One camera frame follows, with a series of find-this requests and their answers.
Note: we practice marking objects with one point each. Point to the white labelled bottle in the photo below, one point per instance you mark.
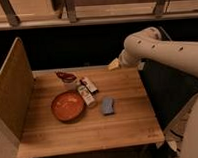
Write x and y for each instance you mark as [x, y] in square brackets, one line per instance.
[86, 96]

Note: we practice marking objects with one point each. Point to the orange bowl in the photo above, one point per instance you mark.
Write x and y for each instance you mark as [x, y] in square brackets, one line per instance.
[67, 106]

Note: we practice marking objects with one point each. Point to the dark right side panel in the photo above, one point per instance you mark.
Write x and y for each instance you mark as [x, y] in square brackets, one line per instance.
[169, 89]

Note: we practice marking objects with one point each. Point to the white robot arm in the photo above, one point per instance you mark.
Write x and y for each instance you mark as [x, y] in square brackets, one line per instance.
[181, 135]

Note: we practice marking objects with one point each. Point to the wooden shelf rail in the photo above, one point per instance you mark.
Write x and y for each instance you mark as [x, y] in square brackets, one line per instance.
[18, 14]

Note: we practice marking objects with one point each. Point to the blue sponge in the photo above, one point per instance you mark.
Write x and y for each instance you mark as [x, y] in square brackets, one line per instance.
[107, 106]

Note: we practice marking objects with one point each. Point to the left wooden side panel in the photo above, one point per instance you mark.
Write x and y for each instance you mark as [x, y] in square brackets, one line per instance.
[16, 85]

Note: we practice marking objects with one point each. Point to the dark red pepper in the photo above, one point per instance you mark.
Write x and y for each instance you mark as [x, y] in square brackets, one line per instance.
[65, 75]

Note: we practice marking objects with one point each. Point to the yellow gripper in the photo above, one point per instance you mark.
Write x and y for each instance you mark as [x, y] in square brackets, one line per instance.
[114, 65]

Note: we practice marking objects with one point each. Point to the white ceramic cup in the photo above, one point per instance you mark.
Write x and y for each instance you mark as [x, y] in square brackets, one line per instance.
[70, 84]

